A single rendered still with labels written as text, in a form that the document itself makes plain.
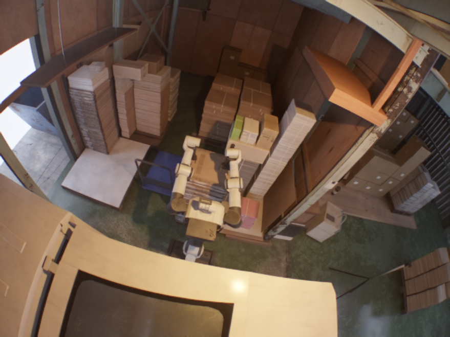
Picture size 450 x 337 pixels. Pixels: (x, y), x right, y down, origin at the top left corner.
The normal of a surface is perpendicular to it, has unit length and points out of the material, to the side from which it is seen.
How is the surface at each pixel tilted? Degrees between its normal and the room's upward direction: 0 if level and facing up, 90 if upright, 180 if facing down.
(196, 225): 10
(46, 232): 4
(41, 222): 4
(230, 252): 0
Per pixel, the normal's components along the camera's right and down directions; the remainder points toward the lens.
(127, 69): -0.18, 0.75
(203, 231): 0.18, -0.46
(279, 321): 0.40, -0.58
